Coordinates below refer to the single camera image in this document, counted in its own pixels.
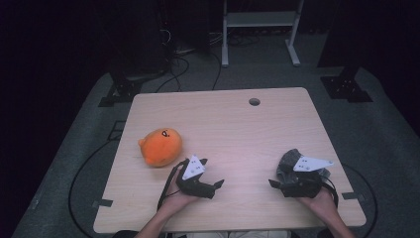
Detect black cable bundle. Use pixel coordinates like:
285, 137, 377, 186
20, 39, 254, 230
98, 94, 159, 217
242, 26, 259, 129
154, 54, 191, 94

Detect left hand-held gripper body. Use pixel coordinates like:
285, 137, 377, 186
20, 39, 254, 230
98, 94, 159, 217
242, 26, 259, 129
175, 154, 216, 199

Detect black stand base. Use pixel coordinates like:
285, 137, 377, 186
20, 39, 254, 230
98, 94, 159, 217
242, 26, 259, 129
97, 74, 144, 108
320, 66, 374, 104

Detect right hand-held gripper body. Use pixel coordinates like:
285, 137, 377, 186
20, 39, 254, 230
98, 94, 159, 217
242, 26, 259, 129
280, 156, 335, 199

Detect left hand-held gripper cable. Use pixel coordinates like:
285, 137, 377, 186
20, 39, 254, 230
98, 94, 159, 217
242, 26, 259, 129
157, 159, 190, 211

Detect white metal stand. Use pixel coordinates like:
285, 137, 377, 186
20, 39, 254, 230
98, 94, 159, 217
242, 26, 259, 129
221, 0, 305, 68

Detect person's left hand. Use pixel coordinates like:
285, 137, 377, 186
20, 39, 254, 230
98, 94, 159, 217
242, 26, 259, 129
160, 168, 200, 213

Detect hand-held gripper cable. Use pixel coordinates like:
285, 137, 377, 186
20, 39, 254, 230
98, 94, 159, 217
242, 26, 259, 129
157, 159, 190, 211
320, 177, 340, 208

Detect black floor cable loop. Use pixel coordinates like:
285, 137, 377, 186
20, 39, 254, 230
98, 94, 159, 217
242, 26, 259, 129
341, 163, 379, 238
67, 138, 122, 238

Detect grey cloth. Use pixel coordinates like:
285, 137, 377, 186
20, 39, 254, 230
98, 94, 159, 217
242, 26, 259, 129
275, 148, 304, 186

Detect grey tape strip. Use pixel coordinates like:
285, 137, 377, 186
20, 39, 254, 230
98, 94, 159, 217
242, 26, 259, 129
341, 191, 367, 201
91, 198, 114, 209

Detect person's right hand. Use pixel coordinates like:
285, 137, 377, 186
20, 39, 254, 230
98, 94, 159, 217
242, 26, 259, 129
298, 187, 335, 218

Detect thin black cable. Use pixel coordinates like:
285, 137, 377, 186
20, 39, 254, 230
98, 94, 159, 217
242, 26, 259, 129
210, 51, 223, 91

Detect right hand-held gripper cable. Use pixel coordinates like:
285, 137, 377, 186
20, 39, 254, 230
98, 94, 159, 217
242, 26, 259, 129
320, 177, 340, 208

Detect orange plush toy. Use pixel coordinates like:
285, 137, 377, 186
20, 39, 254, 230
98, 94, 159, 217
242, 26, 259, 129
138, 127, 183, 169

